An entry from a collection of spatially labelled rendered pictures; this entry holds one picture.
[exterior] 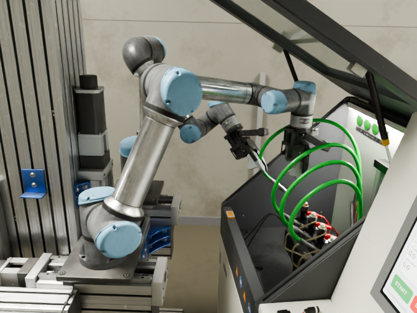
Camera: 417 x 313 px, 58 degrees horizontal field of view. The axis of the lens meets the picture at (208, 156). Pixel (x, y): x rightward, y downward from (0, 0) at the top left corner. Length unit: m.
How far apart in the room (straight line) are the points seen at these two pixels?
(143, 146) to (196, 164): 2.26
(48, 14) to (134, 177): 0.54
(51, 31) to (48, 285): 0.77
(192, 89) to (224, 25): 2.05
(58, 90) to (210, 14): 1.93
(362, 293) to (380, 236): 0.16
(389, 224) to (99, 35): 2.57
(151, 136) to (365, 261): 0.66
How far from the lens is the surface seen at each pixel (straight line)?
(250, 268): 1.37
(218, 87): 1.22
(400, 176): 1.07
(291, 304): 1.21
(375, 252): 1.10
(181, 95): 0.97
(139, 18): 3.07
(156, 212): 1.67
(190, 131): 1.44
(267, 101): 1.23
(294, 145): 1.35
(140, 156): 1.00
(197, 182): 3.30
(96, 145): 1.36
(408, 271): 1.00
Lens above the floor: 1.76
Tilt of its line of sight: 20 degrees down
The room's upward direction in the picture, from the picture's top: 1 degrees clockwise
